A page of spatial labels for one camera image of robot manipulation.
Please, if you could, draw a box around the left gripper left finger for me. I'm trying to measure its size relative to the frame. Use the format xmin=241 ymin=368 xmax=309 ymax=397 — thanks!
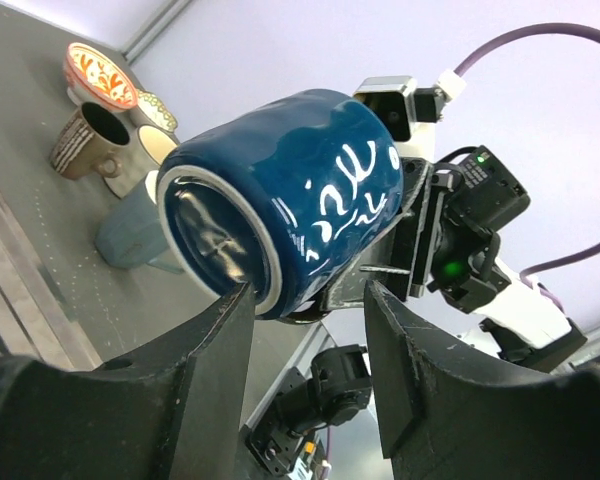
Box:
xmin=0 ymin=284 xmax=255 ymax=479

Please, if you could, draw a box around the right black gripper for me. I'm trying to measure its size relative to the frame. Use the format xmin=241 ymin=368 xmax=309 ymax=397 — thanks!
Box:
xmin=324 ymin=145 xmax=530 ymax=310

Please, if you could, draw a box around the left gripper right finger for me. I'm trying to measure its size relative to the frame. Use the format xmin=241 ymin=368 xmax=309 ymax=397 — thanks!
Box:
xmin=364 ymin=281 xmax=600 ymax=479

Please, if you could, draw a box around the dark blue mug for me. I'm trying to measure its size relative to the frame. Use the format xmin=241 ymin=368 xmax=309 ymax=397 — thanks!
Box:
xmin=156 ymin=89 xmax=404 ymax=320

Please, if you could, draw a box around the grey-blue mug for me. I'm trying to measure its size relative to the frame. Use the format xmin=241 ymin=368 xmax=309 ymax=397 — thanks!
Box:
xmin=94 ymin=170 xmax=184 ymax=274

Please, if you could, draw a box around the cream white mug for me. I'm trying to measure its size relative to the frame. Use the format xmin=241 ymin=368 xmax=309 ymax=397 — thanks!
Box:
xmin=104 ymin=125 xmax=178 ymax=198

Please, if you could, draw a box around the brown ribbed cup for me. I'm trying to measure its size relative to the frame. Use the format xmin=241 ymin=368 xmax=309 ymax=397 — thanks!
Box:
xmin=49 ymin=102 xmax=130 ymax=180

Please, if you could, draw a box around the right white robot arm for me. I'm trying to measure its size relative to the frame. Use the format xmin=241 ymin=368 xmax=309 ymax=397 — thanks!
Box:
xmin=316 ymin=146 xmax=586 ymax=372

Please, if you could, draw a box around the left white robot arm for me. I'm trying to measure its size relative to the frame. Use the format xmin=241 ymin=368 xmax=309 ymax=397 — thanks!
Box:
xmin=0 ymin=282 xmax=600 ymax=479

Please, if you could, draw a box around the small flower-shaped bowl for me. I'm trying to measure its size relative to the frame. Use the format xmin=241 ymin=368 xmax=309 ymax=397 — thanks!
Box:
xmin=129 ymin=89 xmax=178 ymax=133

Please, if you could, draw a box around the orange patterned bowl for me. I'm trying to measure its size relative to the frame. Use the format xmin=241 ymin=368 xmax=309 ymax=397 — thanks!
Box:
xmin=63 ymin=42 xmax=138 ymax=113

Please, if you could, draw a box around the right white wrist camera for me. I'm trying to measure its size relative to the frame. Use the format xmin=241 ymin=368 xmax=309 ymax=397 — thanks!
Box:
xmin=353 ymin=70 xmax=467 ymax=162

